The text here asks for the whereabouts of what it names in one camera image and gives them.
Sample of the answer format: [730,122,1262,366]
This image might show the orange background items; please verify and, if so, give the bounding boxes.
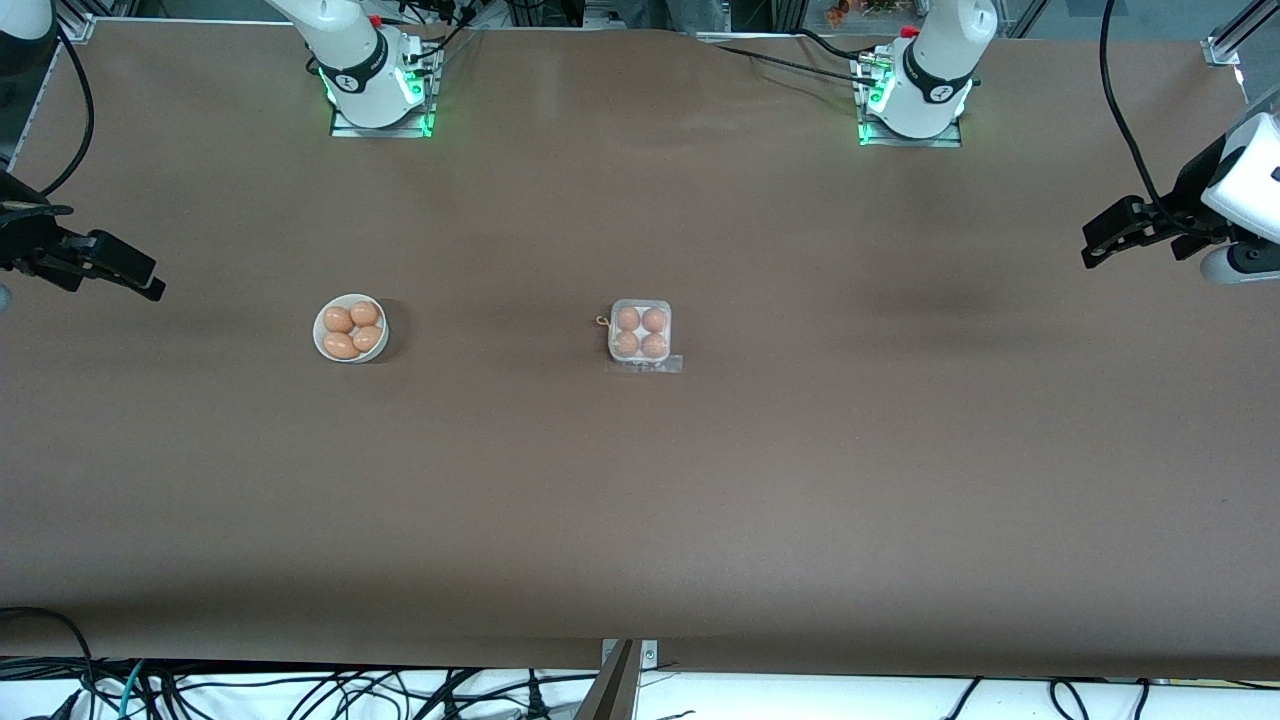
[825,0,901,26]

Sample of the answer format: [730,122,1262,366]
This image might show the black base cable bundle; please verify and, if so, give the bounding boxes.
[385,0,481,61]

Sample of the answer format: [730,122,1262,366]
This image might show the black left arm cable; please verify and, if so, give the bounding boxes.
[1098,0,1201,236]

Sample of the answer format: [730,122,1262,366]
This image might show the black looped floor cable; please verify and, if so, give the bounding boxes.
[0,607,96,720]

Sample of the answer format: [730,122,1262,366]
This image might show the dark camera stand leg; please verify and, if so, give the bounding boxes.
[573,640,641,720]

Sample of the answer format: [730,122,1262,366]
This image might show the clear plastic egg box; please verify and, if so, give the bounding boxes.
[607,298,674,365]

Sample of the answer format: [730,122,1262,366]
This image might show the thin black base cable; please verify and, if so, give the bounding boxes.
[795,28,876,61]
[715,44,881,83]

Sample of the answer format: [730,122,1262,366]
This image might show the teal cable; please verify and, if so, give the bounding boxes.
[95,660,146,720]

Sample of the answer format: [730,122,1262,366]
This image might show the person in grey trousers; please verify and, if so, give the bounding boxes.
[612,0,723,31]

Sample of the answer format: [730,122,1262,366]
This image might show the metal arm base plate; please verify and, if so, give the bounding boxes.
[330,40,438,139]
[857,50,964,149]

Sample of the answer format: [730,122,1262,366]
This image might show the white round bowl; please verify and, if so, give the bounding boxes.
[313,293,390,364]

